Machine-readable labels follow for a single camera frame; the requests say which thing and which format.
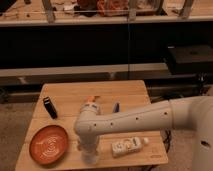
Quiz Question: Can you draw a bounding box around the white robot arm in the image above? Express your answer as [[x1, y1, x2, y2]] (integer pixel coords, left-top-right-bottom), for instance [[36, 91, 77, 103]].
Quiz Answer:
[[74, 96, 213, 171]]

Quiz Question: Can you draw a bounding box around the black eraser block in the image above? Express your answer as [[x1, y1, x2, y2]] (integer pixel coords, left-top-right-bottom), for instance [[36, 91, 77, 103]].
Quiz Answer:
[[43, 97, 57, 119]]

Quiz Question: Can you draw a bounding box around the white ceramic cup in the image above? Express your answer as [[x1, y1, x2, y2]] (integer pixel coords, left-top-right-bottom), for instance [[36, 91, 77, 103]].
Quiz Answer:
[[82, 151, 98, 164]]

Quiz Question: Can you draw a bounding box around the orange ceramic plate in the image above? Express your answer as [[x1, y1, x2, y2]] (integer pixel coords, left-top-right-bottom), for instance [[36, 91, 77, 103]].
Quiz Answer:
[[29, 125, 69, 165]]

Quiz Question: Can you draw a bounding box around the orange toy carrot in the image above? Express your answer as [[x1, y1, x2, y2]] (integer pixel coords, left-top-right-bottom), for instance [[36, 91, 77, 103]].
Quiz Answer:
[[86, 96, 100, 102]]

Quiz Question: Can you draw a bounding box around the blue marker pen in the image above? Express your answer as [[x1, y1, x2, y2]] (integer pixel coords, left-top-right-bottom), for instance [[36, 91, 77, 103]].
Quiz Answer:
[[113, 102, 120, 113]]

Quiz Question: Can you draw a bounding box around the black box on shelf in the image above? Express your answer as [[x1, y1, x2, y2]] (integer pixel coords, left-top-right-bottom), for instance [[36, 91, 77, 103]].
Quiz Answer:
[[165, 45, 213, 74]]

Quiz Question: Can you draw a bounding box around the wooden shelf with clutter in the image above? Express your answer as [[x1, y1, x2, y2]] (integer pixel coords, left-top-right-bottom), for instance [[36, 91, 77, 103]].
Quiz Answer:
[[0, 0, 213, 27]]

